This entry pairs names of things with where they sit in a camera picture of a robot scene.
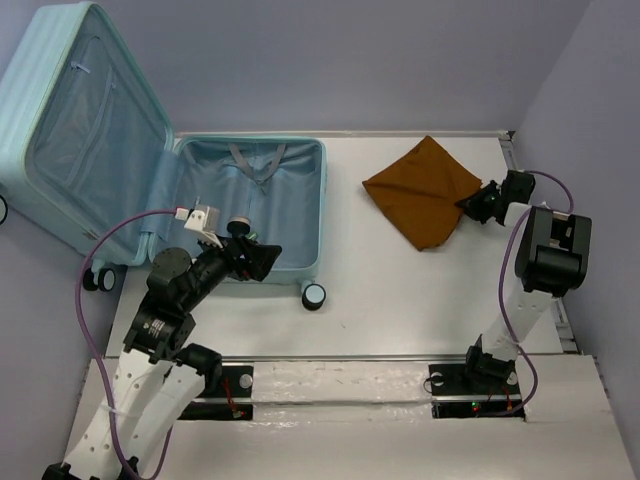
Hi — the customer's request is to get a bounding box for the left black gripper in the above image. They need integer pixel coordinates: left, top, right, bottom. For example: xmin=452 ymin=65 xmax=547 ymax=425
xmin=183 ymin=228 xmax=283 ymax=309

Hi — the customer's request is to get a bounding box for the round cosmetic compact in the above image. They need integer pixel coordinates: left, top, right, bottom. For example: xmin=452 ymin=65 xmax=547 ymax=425
xmin=227 ymin=216 xmax=251 ymax=236

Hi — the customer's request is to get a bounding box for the brown cloth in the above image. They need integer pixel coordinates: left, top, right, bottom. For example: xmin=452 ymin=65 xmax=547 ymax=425
xmin=362 ymin=136 xmax=482 ymax=251

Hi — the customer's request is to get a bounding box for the light blue hardshell suitcase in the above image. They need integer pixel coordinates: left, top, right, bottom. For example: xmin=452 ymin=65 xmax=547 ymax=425
xmin=1 ymin=1 xmax=327 ymax=311

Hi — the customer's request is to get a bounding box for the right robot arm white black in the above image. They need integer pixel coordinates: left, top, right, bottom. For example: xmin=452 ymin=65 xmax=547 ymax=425
xmin=457 ymin=170 xmax=593 ymax=392

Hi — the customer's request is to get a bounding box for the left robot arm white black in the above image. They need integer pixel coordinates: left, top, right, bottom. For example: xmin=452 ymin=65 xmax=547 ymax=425
xmin=43 ymin=221 xmax=282 ymax=479

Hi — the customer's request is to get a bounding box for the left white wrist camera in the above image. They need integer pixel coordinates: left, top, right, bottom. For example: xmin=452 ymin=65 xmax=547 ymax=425
xmin=184 ymin=204 xmax=220 ymax=234

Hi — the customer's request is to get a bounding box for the aluminium rail at table edge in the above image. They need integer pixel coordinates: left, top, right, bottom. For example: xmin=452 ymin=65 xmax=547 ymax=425
xmin=499 ymin=130 xmax=579 ymax=354

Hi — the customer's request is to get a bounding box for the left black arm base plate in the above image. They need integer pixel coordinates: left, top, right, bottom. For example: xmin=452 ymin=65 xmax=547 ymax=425
xmin=179 ymin=364 xmax=254 ymax=421

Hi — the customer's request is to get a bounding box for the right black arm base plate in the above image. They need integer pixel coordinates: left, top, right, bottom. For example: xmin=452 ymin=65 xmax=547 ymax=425
xmin=423 ymin=363 xmax=525 ymax=420

